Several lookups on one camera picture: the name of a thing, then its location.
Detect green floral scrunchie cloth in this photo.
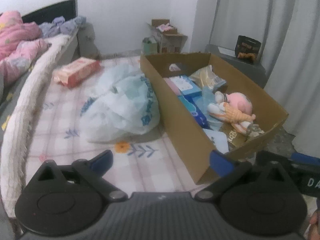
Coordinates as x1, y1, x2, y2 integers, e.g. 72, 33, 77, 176
247, 124, 265, 138

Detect pink sponge cloth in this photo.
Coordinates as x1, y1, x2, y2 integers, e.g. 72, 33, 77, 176
164, 77, 182, 96

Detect black snack bag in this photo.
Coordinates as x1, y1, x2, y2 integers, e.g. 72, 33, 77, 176
234, 35, 261, 63

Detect pink plush pig toy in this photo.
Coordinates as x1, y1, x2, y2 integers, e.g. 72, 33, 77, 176
215, 91, 253, 115

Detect grey side table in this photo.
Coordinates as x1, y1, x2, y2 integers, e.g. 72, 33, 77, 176
205, 44, 267, 88

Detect blue towel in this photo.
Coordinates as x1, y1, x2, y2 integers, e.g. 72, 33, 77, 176
202, 86, 223, 131

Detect white plastic bag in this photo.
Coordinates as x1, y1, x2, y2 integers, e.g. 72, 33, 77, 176
79, 64, 160, 143

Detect small open cardboard box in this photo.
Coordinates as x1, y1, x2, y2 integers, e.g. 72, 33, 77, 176
147, 19, 188, 54

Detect orange striped socks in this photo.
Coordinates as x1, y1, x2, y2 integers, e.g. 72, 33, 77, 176
207, 102, 255, 135

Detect purple crumpled clothes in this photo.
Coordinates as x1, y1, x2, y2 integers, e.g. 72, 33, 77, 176
39, 16, 87, 38

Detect pink patterned quilt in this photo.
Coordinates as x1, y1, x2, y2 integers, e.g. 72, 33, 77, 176
1, 11, 49, 87

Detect olive green packet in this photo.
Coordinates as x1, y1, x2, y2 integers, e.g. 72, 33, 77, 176
219, 124, 248, 149

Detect large cardboard box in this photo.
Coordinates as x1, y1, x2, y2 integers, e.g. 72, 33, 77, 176
140, 53, 289, 185

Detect person's right hand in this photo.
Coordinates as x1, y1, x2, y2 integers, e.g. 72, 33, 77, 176
307, 209, 320, 240

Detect blue bandage box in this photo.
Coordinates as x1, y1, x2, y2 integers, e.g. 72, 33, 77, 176
169, 75, 202, 97

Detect yellow blue tissue pack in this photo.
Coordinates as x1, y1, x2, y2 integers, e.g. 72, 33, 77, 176
189, 65, 227, 91

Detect dark blue packet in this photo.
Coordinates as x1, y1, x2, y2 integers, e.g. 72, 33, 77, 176
178, 95, 210, 129

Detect white curtain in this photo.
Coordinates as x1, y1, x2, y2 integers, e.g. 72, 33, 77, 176
190, 0, 320, 151

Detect black bed headboard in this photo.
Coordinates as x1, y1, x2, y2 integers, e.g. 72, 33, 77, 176
22, 0, 78, 25

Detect red wet wipes pack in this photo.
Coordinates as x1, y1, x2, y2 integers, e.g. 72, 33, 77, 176
53, 57, 101, 88

